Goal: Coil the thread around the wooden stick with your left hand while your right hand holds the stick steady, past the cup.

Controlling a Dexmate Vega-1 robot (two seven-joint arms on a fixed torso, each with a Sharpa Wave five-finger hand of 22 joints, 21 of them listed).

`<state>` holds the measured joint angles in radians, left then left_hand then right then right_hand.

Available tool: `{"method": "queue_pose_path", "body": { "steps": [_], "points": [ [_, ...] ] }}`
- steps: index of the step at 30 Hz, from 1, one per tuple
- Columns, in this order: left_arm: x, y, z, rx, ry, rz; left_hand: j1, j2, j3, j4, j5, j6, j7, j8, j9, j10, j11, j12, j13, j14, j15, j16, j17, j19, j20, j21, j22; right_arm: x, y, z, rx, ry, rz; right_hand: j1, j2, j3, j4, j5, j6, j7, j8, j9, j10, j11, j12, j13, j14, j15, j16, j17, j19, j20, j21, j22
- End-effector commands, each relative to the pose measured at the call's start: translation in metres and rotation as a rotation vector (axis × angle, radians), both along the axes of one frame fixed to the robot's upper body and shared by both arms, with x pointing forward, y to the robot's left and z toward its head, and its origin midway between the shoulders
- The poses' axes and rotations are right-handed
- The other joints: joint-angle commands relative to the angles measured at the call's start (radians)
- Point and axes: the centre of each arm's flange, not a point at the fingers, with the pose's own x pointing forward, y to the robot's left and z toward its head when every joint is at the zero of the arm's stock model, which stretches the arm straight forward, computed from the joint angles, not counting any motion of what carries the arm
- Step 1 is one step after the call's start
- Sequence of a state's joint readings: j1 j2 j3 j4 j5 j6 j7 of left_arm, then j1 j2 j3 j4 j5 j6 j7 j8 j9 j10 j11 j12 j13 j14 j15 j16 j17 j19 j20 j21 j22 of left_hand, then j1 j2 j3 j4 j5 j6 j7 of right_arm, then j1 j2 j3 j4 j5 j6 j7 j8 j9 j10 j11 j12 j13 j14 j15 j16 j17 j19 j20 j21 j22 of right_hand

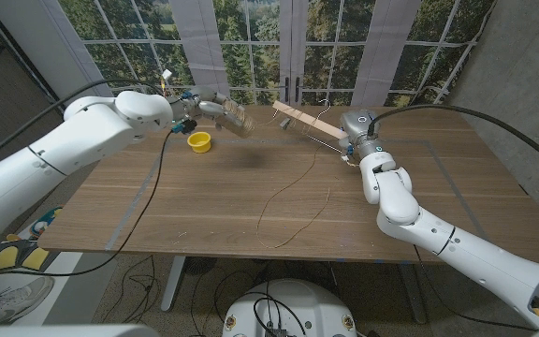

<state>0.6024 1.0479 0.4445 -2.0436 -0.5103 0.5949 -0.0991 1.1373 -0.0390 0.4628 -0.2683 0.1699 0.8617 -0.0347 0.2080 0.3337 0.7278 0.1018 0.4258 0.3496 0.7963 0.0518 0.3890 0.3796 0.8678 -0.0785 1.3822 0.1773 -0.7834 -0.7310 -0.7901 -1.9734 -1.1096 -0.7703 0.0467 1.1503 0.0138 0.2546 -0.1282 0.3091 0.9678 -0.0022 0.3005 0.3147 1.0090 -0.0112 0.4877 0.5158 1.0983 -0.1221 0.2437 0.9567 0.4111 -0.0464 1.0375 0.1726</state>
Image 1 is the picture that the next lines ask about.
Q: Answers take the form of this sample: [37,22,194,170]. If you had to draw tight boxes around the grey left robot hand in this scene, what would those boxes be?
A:
[168,84,233,136]

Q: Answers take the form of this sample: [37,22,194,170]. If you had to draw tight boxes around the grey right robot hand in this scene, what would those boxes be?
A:
[337,109,386,161]

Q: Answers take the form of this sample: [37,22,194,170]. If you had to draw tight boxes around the jute twine spool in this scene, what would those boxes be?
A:
[220,100,256,139]

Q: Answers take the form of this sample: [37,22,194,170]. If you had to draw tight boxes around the wooden stick with metal wire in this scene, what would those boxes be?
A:
[271,98,349,154]

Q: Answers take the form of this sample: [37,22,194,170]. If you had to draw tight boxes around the thin jute thread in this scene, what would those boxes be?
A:
[255,110,331,250]

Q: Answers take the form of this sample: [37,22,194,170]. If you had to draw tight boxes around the small yellow cup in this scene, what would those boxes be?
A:
[186,131,212,154]

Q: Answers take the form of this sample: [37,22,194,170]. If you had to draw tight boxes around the printed window backdrop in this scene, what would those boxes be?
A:
[56,0,498,123]

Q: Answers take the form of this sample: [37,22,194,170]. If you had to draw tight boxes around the grey table leg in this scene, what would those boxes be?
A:
[398,262,429,325]

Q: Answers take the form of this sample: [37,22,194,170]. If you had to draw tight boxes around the white table leg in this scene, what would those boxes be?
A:
[160,255,187,313]

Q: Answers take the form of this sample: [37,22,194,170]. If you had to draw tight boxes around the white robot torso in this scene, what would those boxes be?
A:
[222,278,358,337]

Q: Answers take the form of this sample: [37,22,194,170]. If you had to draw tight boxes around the grey white sneaker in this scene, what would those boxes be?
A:
[0,275,55,327]

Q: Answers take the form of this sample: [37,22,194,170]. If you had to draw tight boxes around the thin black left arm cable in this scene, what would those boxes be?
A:
[0,130,173,282]

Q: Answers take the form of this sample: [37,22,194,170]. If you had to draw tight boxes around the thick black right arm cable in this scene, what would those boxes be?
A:
[366,103,539,179]

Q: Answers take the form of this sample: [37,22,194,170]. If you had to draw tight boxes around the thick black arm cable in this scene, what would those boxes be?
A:
[0,78,166,172]
[366,103,539,179]

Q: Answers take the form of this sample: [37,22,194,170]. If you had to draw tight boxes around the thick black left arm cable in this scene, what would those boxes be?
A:
[0,78,166,172]

